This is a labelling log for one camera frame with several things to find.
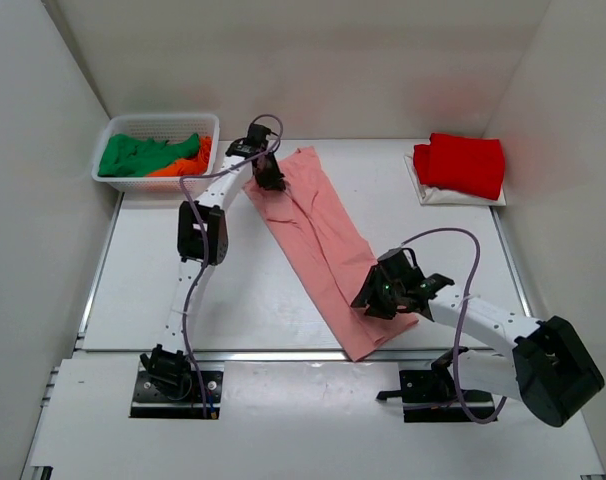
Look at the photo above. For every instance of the white plastic basket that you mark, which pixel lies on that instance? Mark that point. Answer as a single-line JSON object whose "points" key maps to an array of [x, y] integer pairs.
{"points": [[174, 127]]}

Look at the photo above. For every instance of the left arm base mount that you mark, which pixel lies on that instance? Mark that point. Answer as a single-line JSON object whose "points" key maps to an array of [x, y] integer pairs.
{"points": [[151, 399]]}

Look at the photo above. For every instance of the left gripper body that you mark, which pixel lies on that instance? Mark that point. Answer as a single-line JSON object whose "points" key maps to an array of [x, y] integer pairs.
{"points": [[269, 176]]}

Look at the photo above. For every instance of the folded red t-shirt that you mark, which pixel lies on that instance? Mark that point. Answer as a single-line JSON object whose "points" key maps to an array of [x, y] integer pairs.
{"points": [[465, 165]]}

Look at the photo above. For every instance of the green t-shirt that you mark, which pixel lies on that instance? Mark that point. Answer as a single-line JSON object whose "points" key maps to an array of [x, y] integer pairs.
{"points": [[125, 156]]}

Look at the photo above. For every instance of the folded white t-shirt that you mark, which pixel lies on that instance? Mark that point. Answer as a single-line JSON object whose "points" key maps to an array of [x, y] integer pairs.
{"points": [[435, 196]]}

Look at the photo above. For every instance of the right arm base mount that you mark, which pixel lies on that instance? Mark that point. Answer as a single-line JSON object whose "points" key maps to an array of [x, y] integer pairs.
{"points": [[427, 394]]}

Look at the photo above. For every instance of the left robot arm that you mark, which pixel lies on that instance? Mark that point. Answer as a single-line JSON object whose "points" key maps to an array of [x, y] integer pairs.
{"points": [[202, 244]]}

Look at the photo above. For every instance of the orange t-shirt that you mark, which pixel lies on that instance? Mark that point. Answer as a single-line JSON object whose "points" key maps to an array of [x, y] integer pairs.
{"points": [[195, 165]]}

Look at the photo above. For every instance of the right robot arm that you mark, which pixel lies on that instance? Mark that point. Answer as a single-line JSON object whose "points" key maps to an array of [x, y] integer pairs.
{"points": [[542, 363]]}

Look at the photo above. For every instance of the pink t-shirt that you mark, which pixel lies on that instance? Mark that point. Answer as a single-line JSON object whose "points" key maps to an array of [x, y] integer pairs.
{"points": [[326, 251]]}

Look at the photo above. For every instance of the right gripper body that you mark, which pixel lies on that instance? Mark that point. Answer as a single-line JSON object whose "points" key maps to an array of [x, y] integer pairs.
{"points": [[385, 298]]}

